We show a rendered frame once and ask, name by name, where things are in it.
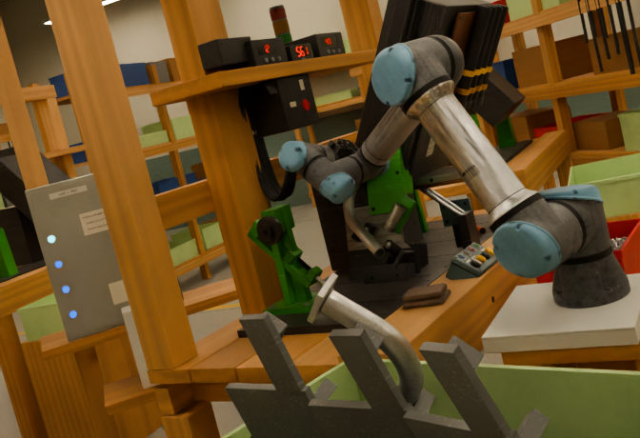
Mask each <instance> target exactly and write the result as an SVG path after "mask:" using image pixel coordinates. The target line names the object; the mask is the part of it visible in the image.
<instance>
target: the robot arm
mask: <svg viewBox="0 0 640 438"><path fill-rule="evenodd" d="M464 67H465V59H464V55H463V52H462V51H461V49H460V48H459V46H458V45H457V44H456V43H455V42H454V41H453V40H451V39H450V38H448V37H446V36H443V35H429V36H426V37H423V38H419V39H415V40H412V41H409V42H405V43H397V44H394V45H393V46H391V47H389V48H386V49H384V50H382V51H381V52H380V53H379V54H378V55H377V56H376V58H375V60H374V62H373V65H372V69H371V72H372V77H371V82H372V86H373V89H374V92H375V94H376V95H377V97H378V98H379V100H380V101H381V102H382V103H384V104H385V105H387V106H388V105H390V108H389V110H388V111H387V113H386V114H385V115H384V117H383V118H382V119H381V121H380V122H379V123H378V125H377V126H376V127H375V129H374V130H373V131H372V133H371V134H370V136H369V137H368V138H367V140H366V141H365V142H364V144H363V145H362V146H361V148H360V149H359V148H358V147H357V146H356V145H354V144H353V143H352V142H350V140H346V139H340V138H339V139H338V141H337V142H335V141H333V140H330V142H329V143H328V145H327V146H324V145H318V144H313V143H306V142H302V141H288V142H287V143H285V144H284V145H283V146H282V148H281V149H280V151H279V156H278V158H279V163H280V165H281V167H282V168H283V169H285V170H287V171H290V172H296V173H298V174H299V175H300V176H301V177H302V178H303V179H305V180H306V181H307V182H309V183H310V184H311V185H312V186H313V187H314V188H316V189H317V192H318V193H319V194H320V195H321V196H322V197H323V198H324V199H325V200H327V201H332V203H334V204H341V203H344V202H345V201H346V200H347V199H349V198H350V197H351V195H352V194H353V192H354V190H355V186H357V185H360V184H362V183H365V182H367V181H369V180H371V179H375V178H377V177H379V176H381V175H382V174H384V173H385V172H387V171H388V169H389V167H390V159H391V157H392V156H393V155H394V154H395V153H396V152H397V150H398V149H399V148H400V147H401V145H402V144H403V143H404V142H405V140H406V139H407V138H408V137H409V135H410V134H411V133H412V132H413V130H414V129H415V128H416V127H417V125H418V124H419V123H421V124H422V125H423V127H424V128H425V129H426V131H427V132H428V133H429V135H430V136H431V138H432V139H433V141H434V142H435V143H436V145H437V146H438V147H439V149H440V150H442V152H443V153H444V154H445V156H446V157H447V158H448V160H449V161H450V163H451V164H452V165H453V167H454V168H455V169H456V171H457V172H458V173H459V175H460V176H461V177H462V179H463V180H464V181H465V183H466V184H467V186H468V187H469V188H470V190H471V191H472V193H473V194H474V195H475V197H476V198H477V199H478V201H479V202H480V203H481V205H482V206H483V207H484V209H485V210H486V211H487V213H488V214H489V215H490V219H489V228H490V230H491V231H492V233H493V234H494V235H493V237H492V244H493V249H492V250H493V253H494V255H495V257H496V259H497V261H498V262H499V263H500V264H501V266H502V267H503V268H504V269H506V270H507V271H509V272H510V273H512V274H514V275H516V276H519V277H520V276H521V277H524V278H536V277H539V276H541V275H543V274H545V273H548V272H551V271H553V270H554V274H553V282H552V296H553V300H554V303H555V304H556V305H558V306H560V307H563V308H568V309H587V308H595V307H600V306H604V305H607V304H610V303H613V302H616V301H618V300H620V299H622V298H624V297H625V296H627V295H628V294H629V293H630V281H629V278H628V276H627V274H626V273H625V272H624V270H623V269H622V267H621V265H620V264H619V262H618V261H617V259H616V257H615V256H614V254H613V250H612V246H611V241H610V234H609V229H608V225H607V220H606V215H605V212H604V207H603V203H604V202H603V200H602V198H601V195H600V191H599V189H598V187H596V186H594V185H573V186H565V187H559V188H554V189H546V190H543V191H541V192H540V193H539V192H538V191H536V190H529V189H526V188H525V187H524V186H523V184H522V183H521V182H520V180H519V179H518V178H517V176H516V175H515V174H514V173H513V171H512V170H511V169H510V167H509V166H508V164H507V163H506V162H505V161H504V159H503V158H502V157H501V155H500V154H499V153H498V151H497V150H496V149H495V147H494V146H493V145H492V144H491V142H490V141H489V139H488V138H487V137H486V135H485V134H484V133H483V131H481V130H480V129H479V127H478V126H477V125H476V123H475V122H474V121H473V119H472V118H471V117H470V115H469V114H468V113H467V111H466V110H465V109H464V107H463V106H462V105H461V103H460V102H459V101H458V100H457V98H456V97H455V96H454V94H453V89H454V87H455V86H456V84H457V83H458V82H459V80H460V79H461V77H462V74H463V72H464Z"/></svg>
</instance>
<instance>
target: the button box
mask: <svg viewBox="0 0 640 438"><path fill-rule="evenodd" d="M473 243H474V244H477V243H475V242H473ZM473 243H472V244H471V245H469V247H471V248H474V249H475V251H472V250H469V249H468V247H466V248H465V249H464V250H465V251H468V252H469V253H470V255H467V254H465V253H463V251H461V252H460V253H458V254H461V255H463V256H464V257H465V259H461V258H459V257H458V256H457V255H458V254H457V255H456V256H454V257H453V258H452V260H451V262H450V266H449V269H448V271H447V274H446V278H448V279H450V280H459V279H470V278H479V277H480V276H481V275H482V274H484V273H485V272H486V271H487V270H488V269H490V268H491V267H492V266H493V265H494V264H495V263H496V262H498V261H497V259H496V257H495V255H491V256H490V258H486V262H485V263H482V262H481V267H476V266H474V265H473V264H472V263H471V262H470V261H471V260H472V259H476V256H477V255H481V253H482V251H485V247H483V246H481V245H479V244H477V245H479V246H480V248H477V247H475V246H474V245H473Z"/></svg>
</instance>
